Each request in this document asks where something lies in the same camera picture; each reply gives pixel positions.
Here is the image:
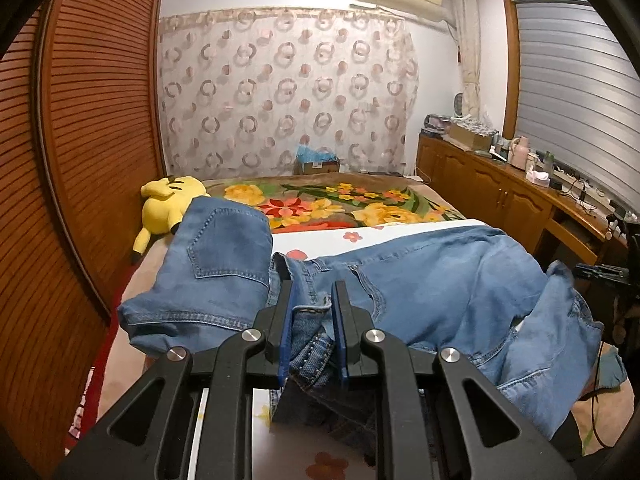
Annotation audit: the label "white flower-print sheet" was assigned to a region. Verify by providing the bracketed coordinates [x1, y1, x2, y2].
[192, 217, 488, 480]

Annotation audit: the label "black tripod stand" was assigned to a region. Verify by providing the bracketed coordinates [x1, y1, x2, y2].
[572, 217, 640, 311]

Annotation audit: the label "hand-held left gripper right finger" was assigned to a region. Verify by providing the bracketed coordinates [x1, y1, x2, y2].
[331, 281, 581, 480]

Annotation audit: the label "floral blanket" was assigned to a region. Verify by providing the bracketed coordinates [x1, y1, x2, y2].
[200, 172, 468, 233]

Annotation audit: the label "wooden sideboard cabinet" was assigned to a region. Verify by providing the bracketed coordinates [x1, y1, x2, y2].
[416, 132, 631, 281]

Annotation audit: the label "blue plastic bag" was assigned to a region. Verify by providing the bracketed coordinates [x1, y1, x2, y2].
[296, 144, 337, 163]

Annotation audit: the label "blue denim pants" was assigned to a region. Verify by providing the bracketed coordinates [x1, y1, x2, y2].
[270, 225, 607, 461]
[117, 195, 275, 358]

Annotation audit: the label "open cardboard box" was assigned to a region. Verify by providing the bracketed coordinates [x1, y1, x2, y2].
[446, 122, 497, 152]

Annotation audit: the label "beige tied curtain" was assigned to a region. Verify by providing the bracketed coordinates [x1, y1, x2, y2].
[452, 0, 483, 122]

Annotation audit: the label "yellow plush toy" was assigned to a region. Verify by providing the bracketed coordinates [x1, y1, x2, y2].
[131, 175, 212, 266]

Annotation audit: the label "grey window blind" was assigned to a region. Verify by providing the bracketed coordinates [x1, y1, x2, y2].
[512, 0, 640, 203]

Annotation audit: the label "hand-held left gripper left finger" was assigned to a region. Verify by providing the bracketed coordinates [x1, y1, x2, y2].
[52, 280, 297, 480]

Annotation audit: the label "wooden window frame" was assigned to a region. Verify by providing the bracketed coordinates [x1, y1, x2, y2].
[501, 0, 586, 143]

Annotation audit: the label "circle-patterned sheer curtain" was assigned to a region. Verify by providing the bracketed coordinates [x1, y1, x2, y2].
[157, 7, 421, 181]

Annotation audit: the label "wooden louvered wardrobe door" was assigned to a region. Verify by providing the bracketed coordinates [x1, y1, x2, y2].
[35, 0, 169, 321]
[0, 15, 112, 476]

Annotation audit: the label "pink kettle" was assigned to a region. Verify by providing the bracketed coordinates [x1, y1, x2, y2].
[507, 136, 532, 167]

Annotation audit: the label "small cardboard box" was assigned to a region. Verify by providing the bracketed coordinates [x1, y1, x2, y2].
[299, 157, 342, 177]

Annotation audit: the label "red striped cloth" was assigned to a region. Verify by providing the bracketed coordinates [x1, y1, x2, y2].
[65, 364, 107, 442]

